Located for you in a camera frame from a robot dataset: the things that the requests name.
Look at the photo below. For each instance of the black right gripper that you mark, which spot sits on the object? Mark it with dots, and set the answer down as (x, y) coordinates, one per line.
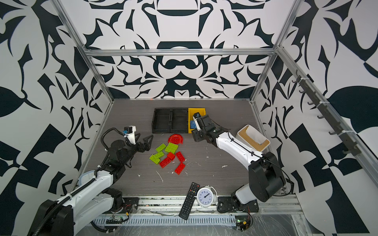
(196, 135)

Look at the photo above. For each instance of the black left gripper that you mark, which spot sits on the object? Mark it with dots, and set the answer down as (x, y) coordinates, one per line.
(145, 146)

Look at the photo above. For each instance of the blue lego brick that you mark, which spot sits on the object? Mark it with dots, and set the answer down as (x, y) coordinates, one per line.
(193, 124)

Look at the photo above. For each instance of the red lego brick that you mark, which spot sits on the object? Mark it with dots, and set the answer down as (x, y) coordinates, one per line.
(180, 168)
(180, 157)

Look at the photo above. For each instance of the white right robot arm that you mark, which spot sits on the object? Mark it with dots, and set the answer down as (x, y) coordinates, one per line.
(265, 175)

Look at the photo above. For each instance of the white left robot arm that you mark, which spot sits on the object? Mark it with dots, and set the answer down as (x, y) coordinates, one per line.
(68, 215)

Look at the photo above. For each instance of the green small lego brick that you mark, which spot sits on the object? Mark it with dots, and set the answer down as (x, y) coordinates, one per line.
(161, 147)

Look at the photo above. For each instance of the green L-shaped lego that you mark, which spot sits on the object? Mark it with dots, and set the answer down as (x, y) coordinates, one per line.
(156, 158)

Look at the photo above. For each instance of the yellow storage bin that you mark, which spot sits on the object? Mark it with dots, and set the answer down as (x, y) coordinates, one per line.
(191, 112)

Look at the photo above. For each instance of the black left storage bin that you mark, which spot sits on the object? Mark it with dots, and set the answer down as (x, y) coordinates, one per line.
(161, 120)

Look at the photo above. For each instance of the black storage bin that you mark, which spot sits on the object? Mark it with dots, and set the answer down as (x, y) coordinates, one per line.
(161, 120)
(179, 120)

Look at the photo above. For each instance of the green square lego plate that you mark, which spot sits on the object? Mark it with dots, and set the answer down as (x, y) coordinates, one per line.
(171, 148)

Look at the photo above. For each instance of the red lego pair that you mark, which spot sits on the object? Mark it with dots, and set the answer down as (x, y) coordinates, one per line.
(170, 157)

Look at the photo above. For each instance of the red arch lego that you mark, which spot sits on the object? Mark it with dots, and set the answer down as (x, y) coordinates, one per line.
(176, 139)

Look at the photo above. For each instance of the black middle storage bin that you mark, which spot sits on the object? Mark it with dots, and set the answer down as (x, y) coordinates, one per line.
(179, 120)

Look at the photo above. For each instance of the red lego brick front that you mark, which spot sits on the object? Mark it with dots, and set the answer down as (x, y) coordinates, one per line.
(180, 168)

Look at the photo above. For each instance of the white tissue box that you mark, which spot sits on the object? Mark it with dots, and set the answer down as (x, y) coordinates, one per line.
(251, 137)

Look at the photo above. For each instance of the white alarm clock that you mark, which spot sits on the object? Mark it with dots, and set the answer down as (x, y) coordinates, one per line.
(206, 196)

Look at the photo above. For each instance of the blue square clock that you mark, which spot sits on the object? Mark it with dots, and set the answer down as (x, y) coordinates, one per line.
(86, 179)

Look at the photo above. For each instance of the black remote control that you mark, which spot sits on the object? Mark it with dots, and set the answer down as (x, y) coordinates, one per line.
(189, 201)

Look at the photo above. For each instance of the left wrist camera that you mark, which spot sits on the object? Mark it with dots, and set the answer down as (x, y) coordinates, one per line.
(129, 134)

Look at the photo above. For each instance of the white cable duct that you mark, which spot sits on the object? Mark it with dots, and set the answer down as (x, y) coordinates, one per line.
(193, 220)

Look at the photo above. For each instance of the wall hook rack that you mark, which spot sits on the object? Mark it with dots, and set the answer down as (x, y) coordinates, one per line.
(328, 112)

